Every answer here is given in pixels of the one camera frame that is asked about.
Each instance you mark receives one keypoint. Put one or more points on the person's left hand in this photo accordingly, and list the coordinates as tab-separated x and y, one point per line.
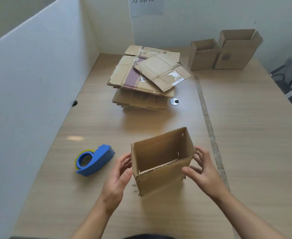
113	186

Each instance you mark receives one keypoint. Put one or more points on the white partition panel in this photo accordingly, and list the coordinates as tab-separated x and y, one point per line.
33	84

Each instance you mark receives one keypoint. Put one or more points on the pile of flattened cardboard boxes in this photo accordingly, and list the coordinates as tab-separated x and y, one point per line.
146	74

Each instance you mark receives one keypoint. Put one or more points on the brown cardboard box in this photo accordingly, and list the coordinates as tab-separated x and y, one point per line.
160	180

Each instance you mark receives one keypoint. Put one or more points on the large upright cardboard box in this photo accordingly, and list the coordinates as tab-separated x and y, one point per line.
238	53

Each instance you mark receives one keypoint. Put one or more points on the person's right forearm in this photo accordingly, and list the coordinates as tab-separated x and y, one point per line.
245	219

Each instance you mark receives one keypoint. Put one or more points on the person's left forearm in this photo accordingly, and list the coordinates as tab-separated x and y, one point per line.
93	221

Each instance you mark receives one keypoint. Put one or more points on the small upright cardboard box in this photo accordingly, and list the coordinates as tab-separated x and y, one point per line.
202	58

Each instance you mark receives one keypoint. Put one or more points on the person's right thumb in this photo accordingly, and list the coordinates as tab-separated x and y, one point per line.
189	173

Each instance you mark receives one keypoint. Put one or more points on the clear packing tape roll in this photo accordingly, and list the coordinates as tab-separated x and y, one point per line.
79	154

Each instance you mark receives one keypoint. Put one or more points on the person's left thumb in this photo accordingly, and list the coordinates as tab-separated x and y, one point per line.
126	178

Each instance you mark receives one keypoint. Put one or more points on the person's right hand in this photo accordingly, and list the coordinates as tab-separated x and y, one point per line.
207	179

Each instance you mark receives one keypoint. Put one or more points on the white paper wall sign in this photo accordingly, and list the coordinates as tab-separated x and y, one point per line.
147	6

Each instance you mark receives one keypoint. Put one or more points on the blue tape dispenser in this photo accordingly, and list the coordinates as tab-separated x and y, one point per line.
99	159

